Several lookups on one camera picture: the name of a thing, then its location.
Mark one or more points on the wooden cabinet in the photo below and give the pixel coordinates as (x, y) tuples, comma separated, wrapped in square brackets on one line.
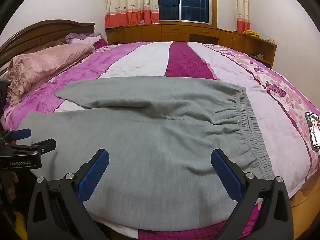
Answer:
[(175, 31)]

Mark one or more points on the narrow floral curtain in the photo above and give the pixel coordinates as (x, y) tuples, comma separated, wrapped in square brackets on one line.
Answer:
[(241, 5)]

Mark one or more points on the person's left hand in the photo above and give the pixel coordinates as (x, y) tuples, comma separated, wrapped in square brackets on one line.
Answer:
[(11, 183)]

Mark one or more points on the window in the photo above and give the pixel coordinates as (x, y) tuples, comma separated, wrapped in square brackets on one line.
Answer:
[(170, 0)]

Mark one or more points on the pink frilled pillow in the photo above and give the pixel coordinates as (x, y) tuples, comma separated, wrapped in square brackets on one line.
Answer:
[(45, 62)]

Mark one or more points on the purple frilled pillow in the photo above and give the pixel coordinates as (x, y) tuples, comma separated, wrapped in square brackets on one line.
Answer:
[(85, 39)]

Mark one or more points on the wide floral curtain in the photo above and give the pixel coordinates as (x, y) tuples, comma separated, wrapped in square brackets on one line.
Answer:
[(130, 2)]

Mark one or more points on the dark wooden headboard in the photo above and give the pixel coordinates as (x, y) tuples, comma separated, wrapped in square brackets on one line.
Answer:
[(37, 33)]

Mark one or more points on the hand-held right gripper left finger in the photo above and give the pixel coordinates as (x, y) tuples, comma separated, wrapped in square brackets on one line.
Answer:
[(93, 172)]

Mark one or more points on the striped pink bedspread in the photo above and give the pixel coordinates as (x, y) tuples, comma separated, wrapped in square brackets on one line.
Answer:
[(180, 60)]

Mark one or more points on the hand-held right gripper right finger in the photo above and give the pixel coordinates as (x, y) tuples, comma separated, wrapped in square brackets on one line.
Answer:
[(226, 175)]

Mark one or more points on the smartphone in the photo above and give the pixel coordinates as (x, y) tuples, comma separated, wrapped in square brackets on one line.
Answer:
[(313, 130)]

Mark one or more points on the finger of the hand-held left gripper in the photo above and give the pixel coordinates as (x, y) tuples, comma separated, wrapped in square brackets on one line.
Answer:
[(37, 147), (22, 133)]

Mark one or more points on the grey pants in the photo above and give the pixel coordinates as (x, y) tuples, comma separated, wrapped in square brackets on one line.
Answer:
[(150, 142)]

